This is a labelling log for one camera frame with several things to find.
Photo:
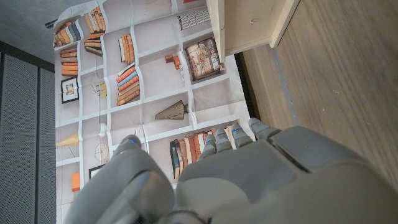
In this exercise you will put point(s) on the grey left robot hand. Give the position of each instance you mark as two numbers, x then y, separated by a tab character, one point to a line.
248	180

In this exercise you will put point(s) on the light wooden box with slot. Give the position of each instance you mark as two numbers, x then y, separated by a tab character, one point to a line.
242	31

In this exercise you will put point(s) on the printed bookshelf backdrop cloth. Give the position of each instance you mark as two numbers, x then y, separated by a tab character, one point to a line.
155	77

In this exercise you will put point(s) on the dark grey perforated partition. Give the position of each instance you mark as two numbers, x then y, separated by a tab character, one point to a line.
25	140

